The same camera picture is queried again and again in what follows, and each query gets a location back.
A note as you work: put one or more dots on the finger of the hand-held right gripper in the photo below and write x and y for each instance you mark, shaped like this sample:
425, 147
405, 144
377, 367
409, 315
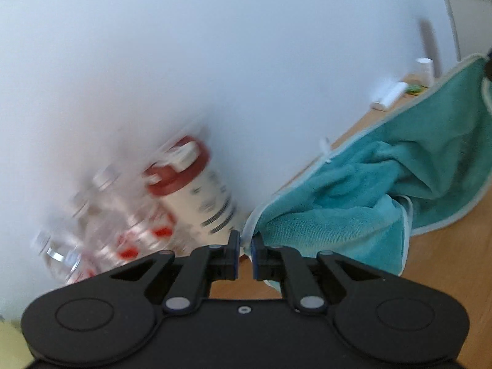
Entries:
488, 92

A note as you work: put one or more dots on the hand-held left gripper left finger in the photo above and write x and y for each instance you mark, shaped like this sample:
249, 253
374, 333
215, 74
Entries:
235, 246

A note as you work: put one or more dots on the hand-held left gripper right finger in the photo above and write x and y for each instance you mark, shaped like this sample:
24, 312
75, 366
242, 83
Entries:
254, 253

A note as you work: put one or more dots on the teal towel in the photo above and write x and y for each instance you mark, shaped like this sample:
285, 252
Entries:
357, 203

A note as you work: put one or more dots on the patterned cup with red lid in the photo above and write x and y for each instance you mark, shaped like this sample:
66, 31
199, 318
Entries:
200, 192

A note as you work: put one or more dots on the white pill bottle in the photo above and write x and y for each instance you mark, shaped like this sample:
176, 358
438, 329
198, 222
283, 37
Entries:
424, 70

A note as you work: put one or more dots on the small green packet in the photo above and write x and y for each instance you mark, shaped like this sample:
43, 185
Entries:
416, 89

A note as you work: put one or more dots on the pale yellow object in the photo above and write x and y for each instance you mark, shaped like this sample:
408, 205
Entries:
11, 344

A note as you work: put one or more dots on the white door frame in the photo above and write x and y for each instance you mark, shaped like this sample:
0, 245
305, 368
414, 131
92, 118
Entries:
461, 11

